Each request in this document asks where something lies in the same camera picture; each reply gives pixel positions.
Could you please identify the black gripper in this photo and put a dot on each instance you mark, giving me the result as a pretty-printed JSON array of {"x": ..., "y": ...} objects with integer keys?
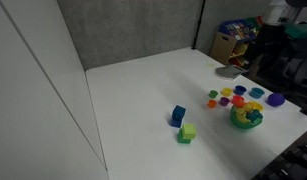
[{"x": 273, "y": 36}]

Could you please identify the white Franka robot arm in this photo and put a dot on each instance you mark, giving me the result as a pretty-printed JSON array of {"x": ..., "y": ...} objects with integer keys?
[{"x": 276, "y": 10}]

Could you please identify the blue toy bin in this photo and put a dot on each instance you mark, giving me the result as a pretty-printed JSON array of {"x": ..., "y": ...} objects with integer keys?
[{"x": 238, "y": 30}]

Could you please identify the wooden toy shelf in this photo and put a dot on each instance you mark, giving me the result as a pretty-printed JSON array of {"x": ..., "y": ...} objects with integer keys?
[{"x": 221, "y": 46}]

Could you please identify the blue toy piece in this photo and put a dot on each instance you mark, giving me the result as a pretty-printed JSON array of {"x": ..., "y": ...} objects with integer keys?
[{"x": 255, "y": 115}]

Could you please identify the yellow star toy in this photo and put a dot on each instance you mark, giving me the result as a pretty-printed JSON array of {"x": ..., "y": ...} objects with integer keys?
[{"x": 241, "y": 117}]

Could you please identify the green bowl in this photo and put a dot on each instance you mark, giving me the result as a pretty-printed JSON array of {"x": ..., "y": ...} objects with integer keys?
[{"x": 239, "y": 124}]

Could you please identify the black office chair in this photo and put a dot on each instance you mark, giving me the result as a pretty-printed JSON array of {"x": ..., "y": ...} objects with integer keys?
[{"x": 298, "y": 71}]

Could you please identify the light blue cup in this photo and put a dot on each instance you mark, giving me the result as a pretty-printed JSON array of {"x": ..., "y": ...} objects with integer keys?
[{"x": 256, "y": 93}]

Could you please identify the dark blue cup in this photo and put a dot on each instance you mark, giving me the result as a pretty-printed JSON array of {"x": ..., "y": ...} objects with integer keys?
[{"x": 240, "y": 90}]

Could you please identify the large purple cup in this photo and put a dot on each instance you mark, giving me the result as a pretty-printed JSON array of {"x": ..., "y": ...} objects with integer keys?
[{"x": 276, "y": 99}]

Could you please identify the yellow tape patch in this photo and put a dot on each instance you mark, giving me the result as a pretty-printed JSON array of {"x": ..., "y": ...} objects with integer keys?
[{"x": 210, "y": 65}]

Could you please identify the large yellow cup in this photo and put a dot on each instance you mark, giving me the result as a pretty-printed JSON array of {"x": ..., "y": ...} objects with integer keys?
[{"x": 258, "y": 105}]

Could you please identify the small yellow cup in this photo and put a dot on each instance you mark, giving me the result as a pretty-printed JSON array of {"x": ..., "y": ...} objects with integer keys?
[{"x": 227, "y": 92}]

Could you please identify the red cup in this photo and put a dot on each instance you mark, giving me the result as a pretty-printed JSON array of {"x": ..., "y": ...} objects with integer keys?
[{"x": 237, "y": 100}]

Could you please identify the black stand pole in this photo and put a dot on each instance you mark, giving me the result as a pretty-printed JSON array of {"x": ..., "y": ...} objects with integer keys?
[{"x": 198, "y": 26}]

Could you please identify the small purple cup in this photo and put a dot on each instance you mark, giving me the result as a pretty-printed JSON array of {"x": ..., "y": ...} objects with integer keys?
[{"x": 224, "y": 101}]

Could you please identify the small green cup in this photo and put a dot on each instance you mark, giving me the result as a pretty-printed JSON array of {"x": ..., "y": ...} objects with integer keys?
[{"x": 213, "y": 94}]

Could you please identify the small orange cup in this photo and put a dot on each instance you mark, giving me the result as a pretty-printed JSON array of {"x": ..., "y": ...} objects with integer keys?
[{"x": 212, "y": 103}]

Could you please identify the blue cube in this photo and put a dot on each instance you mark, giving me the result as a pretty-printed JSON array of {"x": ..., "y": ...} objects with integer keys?
[
  {"x": 175, "y": 123},
  {"x": 178, "y": 112}
]

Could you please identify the light green cube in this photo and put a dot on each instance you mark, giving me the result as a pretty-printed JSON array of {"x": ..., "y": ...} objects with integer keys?
[{"x": 189, "y": 131}]

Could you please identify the dark green cube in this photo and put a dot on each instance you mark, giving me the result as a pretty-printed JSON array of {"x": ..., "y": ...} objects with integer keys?
[{"x": 183, "y": 139}]

